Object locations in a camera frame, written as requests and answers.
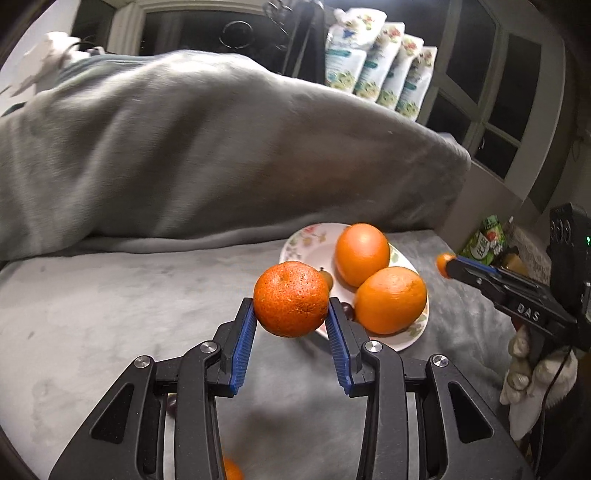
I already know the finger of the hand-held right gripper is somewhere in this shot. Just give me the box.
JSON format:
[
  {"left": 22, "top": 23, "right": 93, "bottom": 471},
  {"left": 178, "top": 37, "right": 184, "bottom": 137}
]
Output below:
[
  {"left": 449, "top": 261, "right": 505, "bottom": 297},
  {"left": 454, "top": 255, "right": 503, "bottom": 275}
]

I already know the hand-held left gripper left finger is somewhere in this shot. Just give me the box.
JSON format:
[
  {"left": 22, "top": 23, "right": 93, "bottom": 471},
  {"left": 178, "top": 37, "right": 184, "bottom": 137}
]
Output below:
[{"left": 48, "top": 298, "right": 258, "bottom": 480}]

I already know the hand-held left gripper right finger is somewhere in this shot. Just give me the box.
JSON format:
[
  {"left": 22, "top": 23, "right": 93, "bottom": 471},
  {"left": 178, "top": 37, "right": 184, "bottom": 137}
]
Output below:
[{"left": 325, "top": 298, "right": 536, "bottom": 480}]

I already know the small orange mandarin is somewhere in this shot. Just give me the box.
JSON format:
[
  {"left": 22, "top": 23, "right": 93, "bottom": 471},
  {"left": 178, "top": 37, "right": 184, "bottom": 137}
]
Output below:
[
  {"left": 222, "top": 455, "right": 245, "bottom": 480},
  {"left": 253, "top": 261, "right": 329, "bottom": 339}
]

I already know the large rough-skinned orange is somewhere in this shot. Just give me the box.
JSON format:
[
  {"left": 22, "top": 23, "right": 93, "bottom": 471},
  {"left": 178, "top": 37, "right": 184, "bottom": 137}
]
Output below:
[{"left": 355, "top": 266, "right": 428, "bottom": 335}]

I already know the large smooth orange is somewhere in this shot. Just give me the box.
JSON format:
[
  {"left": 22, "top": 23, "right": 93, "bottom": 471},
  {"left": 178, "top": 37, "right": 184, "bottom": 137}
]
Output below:
[{"left": 335, "top": 223, "right": 391, "bottom": 288}]

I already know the white floral plate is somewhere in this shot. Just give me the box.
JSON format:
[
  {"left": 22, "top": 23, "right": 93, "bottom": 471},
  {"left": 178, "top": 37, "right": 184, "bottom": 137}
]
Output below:
[{"left": 279, "top": 222, "right": 430, "bottom": 352}]

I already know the person's right hand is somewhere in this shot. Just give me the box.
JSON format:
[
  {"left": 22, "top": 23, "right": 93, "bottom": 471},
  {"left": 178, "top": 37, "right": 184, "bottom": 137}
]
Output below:
[{"left": 499, "top": 323, "right": 579, "bottom": 439}]

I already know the green snack packet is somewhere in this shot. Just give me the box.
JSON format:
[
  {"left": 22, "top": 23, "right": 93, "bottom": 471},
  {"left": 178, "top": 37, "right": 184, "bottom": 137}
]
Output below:
[{"left": 464, "top": 215, "right": 515, "bottom": 259}]

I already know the grey fleece blanket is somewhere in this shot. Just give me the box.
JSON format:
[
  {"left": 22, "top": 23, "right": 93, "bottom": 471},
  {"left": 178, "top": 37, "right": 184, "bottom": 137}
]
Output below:
[{"left": 0, "top": 48, "right": 532, "bottom": 480}]

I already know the white power strip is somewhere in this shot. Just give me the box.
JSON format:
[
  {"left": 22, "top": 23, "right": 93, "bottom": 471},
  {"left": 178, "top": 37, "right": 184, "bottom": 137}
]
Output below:
[{"left": 9, "top": 31, "right": 86, "bottom": 97}]

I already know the white window frame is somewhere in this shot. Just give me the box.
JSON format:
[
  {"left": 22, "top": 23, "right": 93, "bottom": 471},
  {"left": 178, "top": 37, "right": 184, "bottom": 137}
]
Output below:
[{"left": 69, "top": 0, "right": 573, "bottom": 217}]

